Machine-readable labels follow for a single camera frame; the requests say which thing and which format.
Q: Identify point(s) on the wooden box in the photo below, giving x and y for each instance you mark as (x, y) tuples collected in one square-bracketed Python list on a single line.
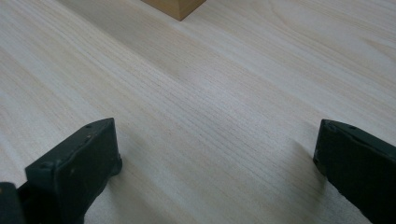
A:
[(176, 7)]

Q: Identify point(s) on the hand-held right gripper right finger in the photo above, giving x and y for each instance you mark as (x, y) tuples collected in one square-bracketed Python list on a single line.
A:
[(361, 165)]

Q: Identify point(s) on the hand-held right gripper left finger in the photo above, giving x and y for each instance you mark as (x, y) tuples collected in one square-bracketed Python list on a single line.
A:
[(77, 168)]

